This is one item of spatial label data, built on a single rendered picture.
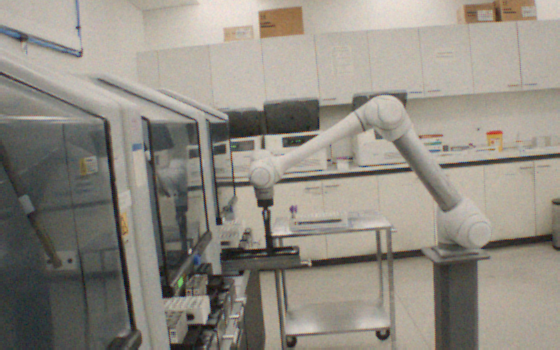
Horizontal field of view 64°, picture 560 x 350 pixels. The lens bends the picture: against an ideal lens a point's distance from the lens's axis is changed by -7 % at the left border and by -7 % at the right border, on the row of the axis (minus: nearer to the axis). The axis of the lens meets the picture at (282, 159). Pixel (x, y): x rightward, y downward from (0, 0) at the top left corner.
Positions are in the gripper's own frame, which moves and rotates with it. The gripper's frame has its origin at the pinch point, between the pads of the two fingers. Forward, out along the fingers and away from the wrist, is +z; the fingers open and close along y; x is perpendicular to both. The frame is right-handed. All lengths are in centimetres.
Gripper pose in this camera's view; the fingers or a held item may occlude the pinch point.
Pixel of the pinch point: (269, 242)
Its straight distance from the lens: 215.3
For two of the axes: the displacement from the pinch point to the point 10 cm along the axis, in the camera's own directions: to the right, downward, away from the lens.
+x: 10.0, -0.9, -0.2
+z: 0.9, 9.9, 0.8
